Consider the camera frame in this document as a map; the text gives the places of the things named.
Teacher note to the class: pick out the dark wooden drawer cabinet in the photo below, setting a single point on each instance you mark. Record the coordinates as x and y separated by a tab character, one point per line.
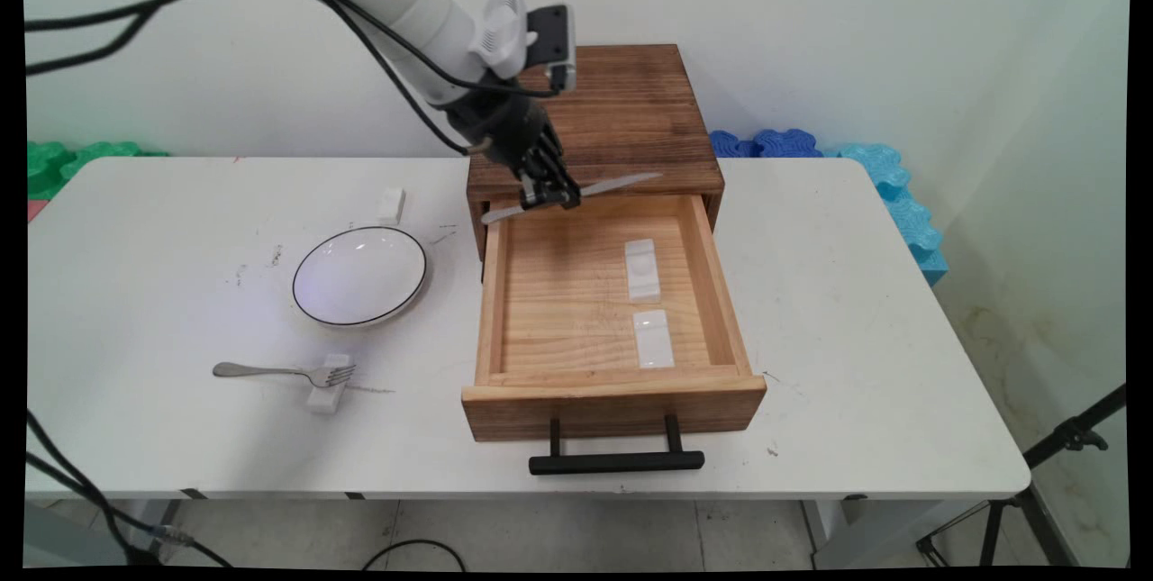
630	122

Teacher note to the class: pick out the light blue foam mat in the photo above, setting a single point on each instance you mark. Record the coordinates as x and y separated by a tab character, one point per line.
905	203

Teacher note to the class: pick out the white ceramic cutlery rest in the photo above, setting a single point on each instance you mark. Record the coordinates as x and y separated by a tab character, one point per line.
391	204
324	399

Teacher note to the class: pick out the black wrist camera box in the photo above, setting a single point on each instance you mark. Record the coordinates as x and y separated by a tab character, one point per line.
551	40

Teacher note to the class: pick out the white cutlery rest with dimple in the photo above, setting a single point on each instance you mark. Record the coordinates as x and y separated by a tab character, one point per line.
642	270

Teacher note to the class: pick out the black tripod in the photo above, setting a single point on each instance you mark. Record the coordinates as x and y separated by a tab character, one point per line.
1072	437

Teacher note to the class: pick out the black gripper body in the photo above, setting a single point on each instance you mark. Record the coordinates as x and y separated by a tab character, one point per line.
509	131

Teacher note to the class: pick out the white plate with black rim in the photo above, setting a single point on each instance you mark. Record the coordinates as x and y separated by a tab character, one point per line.
360	276

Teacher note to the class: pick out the green foam mat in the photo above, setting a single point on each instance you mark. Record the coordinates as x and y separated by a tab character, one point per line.
63	162

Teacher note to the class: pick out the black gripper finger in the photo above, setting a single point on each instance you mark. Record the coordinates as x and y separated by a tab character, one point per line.
563	183
532	186

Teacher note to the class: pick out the light wooden drawer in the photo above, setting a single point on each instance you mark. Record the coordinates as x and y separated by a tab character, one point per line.
576	293

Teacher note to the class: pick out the silver table knife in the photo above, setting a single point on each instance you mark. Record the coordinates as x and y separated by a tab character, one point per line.
617	185

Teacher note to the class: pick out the white vented wrist mount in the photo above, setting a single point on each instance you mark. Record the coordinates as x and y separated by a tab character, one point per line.
500	31

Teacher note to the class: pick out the flat white cutlery rest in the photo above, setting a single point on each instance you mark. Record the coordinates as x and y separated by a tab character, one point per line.
653	340

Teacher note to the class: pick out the silver fork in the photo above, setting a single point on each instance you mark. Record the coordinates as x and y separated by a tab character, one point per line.
261	371

